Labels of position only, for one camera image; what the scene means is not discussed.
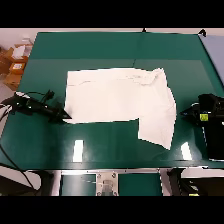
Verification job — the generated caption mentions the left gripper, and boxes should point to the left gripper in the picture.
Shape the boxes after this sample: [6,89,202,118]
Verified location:
[45,102,73,125]

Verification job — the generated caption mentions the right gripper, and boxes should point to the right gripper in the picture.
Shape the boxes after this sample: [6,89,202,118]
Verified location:
[179,103,201,126]

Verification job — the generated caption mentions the white shirt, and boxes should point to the white shirt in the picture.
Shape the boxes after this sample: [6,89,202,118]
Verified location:
[63,67,178,151]

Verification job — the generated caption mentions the cardboard box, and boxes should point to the cardboard box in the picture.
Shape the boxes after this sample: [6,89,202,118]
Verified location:
[3,61,29,91]
[0,43,34,69]

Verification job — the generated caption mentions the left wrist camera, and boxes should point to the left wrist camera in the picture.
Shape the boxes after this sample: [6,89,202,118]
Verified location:
[41,89,56,105]

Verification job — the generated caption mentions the black cable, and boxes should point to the black cable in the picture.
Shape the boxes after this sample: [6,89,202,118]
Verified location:
[0,142,42,194]

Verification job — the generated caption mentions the silver frame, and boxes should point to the silver frame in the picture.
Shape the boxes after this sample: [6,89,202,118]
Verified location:
[28,167,224,197]

